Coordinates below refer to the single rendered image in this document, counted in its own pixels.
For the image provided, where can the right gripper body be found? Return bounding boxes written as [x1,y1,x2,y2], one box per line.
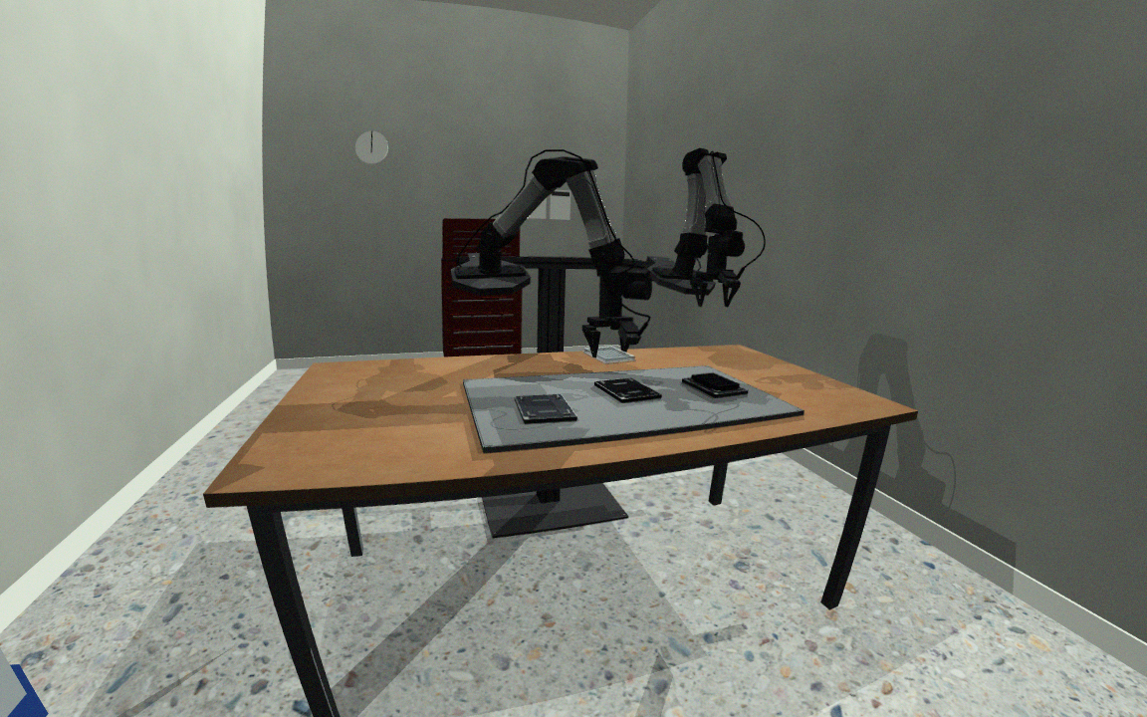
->
[582,296,639,334]

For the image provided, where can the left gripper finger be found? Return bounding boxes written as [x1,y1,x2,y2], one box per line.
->
[723,285,740,307]
[690,281,708,307]

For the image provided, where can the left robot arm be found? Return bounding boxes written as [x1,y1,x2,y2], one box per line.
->
[651,148,746,280]

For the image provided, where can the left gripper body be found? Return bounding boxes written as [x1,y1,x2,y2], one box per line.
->
[690,254,738,283]

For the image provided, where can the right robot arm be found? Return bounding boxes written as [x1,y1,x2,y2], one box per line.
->
[454,156,651,301]

